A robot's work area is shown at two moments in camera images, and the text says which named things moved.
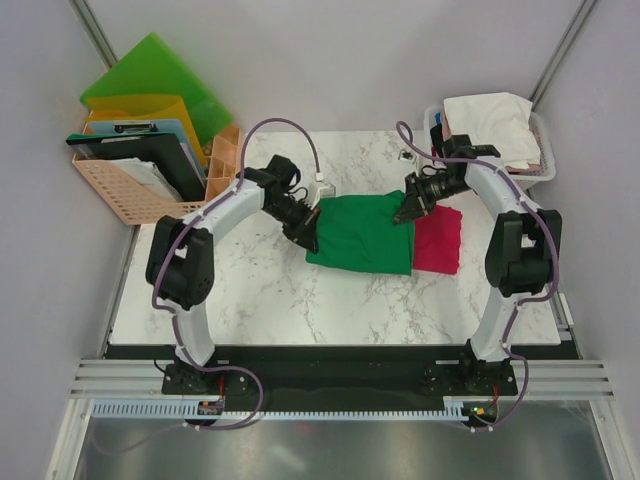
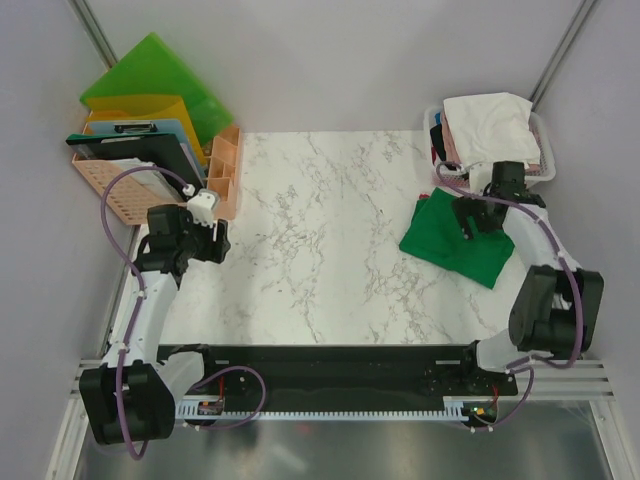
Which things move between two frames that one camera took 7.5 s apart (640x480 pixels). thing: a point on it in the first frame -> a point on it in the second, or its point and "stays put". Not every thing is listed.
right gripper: [415, 205] -> [464, 208]
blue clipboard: [171, 126] stays put
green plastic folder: [154, 68] stays put
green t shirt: [360, 231] -> [435, 237]
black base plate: [341, 372] stays put
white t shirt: [500, 119] stays put
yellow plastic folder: [145, 107] stays put
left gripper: [304, 232] -> [214, 251]
